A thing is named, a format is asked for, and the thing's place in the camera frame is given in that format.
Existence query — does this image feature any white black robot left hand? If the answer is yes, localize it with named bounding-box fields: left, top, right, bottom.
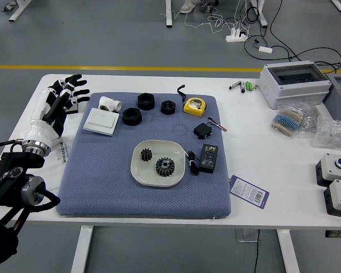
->
left=22, top=73, right=91, bottom=148

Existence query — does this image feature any large black gear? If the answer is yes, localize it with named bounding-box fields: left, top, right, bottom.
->
left=155, top=157, right=176, bottom=177

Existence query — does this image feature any large black hex nut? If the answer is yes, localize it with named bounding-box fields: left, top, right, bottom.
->
left=122, top=107, right=143, bottom=126
left=137, top=92, right=156, bottom=111

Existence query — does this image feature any small black hex nut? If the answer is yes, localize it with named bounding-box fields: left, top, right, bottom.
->
left=160, top=100, right=177, bottom=115

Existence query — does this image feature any blue button control box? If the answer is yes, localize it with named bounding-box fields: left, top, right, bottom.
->
left=314, top=153, right=341, bottom=188

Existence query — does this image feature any grey box with orange button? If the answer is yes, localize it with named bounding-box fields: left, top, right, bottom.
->
left=322, top=73, right=341, bottom=123

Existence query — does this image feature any red button control box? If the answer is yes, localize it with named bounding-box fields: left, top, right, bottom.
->
left=323, top=179, right=341, bottom=219

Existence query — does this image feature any clear printed plastic bag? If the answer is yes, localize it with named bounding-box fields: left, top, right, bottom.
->
left=41, top=113, right=72, bottom=197

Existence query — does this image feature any white pipe tee fitting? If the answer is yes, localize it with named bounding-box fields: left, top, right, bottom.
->
left=98, top=96, right=123, bottom=112

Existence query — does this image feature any white table leg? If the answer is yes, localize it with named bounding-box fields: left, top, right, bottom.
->
left=70, top=226, right=94, bottom=273
left=276, top=229, right=301, bottom=273

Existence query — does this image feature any grey metal part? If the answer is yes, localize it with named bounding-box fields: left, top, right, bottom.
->
left=1, top=0, right=18, bottom=13

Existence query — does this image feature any white square dish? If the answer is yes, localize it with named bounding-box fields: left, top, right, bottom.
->
left=130, top=139, right=186, bottom=188

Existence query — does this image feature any blue-grey quilted mat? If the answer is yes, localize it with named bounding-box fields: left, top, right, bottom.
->
left=55, top=92, right=232, bottom=218

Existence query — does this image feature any yellow tape measure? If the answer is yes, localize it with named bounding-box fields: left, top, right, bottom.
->
left=176, top=84, right=207, bottom=118

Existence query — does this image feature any black digital display module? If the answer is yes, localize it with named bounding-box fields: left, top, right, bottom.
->
left=198, top=143, right=219, bottom=173

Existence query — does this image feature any seated person's white shoe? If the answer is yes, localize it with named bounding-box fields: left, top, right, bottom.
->
left=179, top=0, right=199, bottom=14

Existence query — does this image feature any white power strip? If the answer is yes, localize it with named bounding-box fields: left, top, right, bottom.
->
left=226, top=27, right=249, bottom=43

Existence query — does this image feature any purple label card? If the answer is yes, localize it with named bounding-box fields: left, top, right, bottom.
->
left=228, top=174, right=270, bottom=210

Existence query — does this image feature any bag of blue resistors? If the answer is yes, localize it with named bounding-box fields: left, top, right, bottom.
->
left=271, top=106, right=305, bottom=139

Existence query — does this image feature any clear bag of small parts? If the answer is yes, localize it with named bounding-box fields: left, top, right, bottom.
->
left=297, top=102, right=321, bottom=135

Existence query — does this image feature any clear bubble wrap bag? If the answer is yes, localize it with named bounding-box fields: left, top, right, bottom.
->
left=312, top=114, right=341, bottom=151

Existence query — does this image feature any white wall switch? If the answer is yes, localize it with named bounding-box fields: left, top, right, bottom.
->
left=82, top=107, right=120, bottom=137

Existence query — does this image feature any black bundled probe cable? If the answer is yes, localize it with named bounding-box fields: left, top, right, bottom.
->
left=184, top=150, right=200, bottom=176

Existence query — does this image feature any black servo with wires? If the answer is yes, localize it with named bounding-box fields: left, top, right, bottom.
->
left=193, top=117, right=227, bottom=140

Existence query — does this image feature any white cable tangle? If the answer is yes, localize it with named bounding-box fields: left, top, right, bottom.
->
left=159, top=0, right=251, bottom=35

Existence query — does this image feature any black cable under table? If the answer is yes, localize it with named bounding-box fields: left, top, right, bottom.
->
left=252, top=229, right=261, bottom=273

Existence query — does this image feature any grey electrical enclosure box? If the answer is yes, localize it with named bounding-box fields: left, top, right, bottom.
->
left=257, top=60, right=332, bottom=110

